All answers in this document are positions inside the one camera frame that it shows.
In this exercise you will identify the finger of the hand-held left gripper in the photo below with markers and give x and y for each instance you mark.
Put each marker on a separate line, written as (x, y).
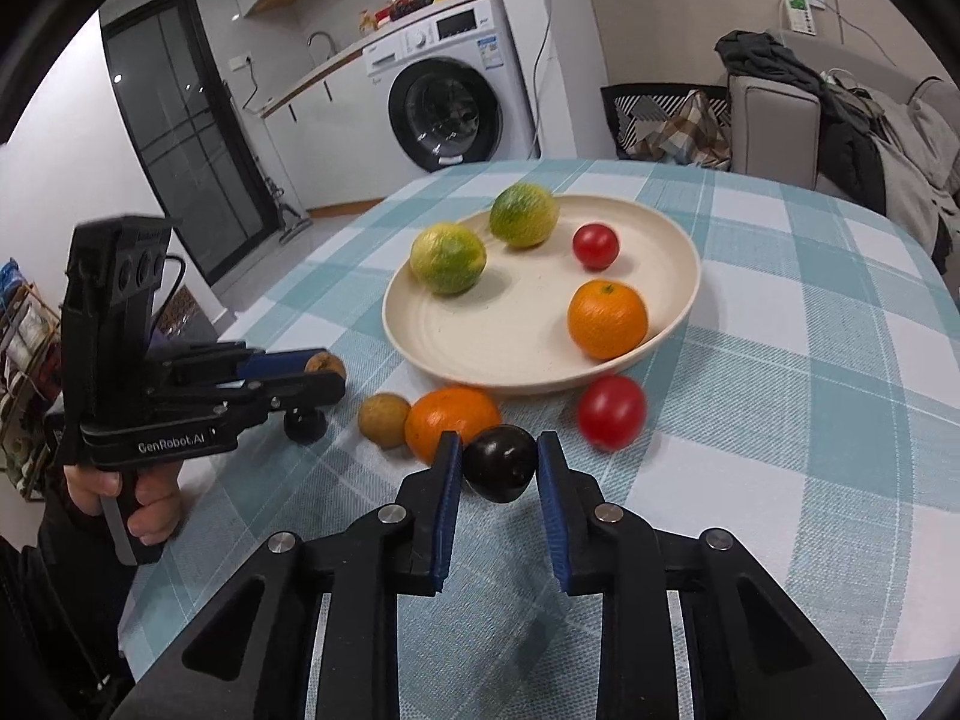
(300, 390)
(277, 364)

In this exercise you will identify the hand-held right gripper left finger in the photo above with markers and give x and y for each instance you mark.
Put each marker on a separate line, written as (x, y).
(448, 510)

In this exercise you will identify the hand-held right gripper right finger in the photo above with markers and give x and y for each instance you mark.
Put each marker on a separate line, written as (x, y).
(551, 510)

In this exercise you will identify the dark purple plum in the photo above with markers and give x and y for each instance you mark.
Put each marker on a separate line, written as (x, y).
(499, 463)
(305, 425)

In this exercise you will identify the brown longan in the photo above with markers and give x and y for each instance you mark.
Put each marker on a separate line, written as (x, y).
(328, 364)
(384, 420)

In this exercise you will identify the orange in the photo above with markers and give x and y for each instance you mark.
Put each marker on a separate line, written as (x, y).
(450, 420)
(607, 319)

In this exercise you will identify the red tomato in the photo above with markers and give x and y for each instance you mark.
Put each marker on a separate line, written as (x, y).
(596, 245)
(611, 412)

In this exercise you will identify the cream round plate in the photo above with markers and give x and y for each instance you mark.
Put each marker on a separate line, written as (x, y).
(510, 330)

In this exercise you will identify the yellow-green citrus fruit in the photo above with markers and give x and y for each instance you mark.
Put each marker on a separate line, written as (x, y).
(523, 214)
(448, 259)

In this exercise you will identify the person's left forearm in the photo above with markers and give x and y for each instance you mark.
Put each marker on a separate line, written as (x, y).
(67, 585)

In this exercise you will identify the person's left hand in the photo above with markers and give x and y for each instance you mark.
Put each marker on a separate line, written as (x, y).
(150, 502)

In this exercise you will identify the brown patterned mat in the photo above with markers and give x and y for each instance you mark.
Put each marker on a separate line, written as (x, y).
(180, 311)

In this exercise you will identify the storage rack with bags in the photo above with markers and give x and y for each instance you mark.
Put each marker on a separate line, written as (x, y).
(22, 360)

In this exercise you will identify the floor mop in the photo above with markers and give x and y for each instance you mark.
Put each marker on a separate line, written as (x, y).
(289, 214)

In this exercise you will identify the dark glass door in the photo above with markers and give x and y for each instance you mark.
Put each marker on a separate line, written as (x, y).
(180, 150)

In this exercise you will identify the white kitchen cabinet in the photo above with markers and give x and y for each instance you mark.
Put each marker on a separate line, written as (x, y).
(330, 142)

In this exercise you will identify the teal checked tablecloth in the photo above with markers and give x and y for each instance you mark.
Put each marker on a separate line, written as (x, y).
(787, 390)

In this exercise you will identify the white washing machine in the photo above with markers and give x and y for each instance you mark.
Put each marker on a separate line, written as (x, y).
(442, 120)

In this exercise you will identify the metal faucet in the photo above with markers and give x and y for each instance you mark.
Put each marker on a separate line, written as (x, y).
(322, 37)

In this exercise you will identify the red box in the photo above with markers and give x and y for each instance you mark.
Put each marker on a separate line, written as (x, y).
(388, 13)

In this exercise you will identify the checked cloth bag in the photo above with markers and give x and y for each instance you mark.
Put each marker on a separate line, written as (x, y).
(690, 131)

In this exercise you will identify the black patterned chair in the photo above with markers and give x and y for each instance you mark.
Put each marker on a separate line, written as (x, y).
(622, 109)

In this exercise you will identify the grey sofa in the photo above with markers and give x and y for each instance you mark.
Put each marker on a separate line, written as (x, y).
(772, 127)

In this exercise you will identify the dark clothes pile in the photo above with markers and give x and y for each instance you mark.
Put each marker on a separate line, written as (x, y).
(847, 142)

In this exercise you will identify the grey garment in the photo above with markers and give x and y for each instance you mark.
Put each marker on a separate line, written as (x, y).
(915, 172)

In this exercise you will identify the white wall control panel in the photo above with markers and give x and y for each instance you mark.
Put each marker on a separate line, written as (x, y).
(799, 7)

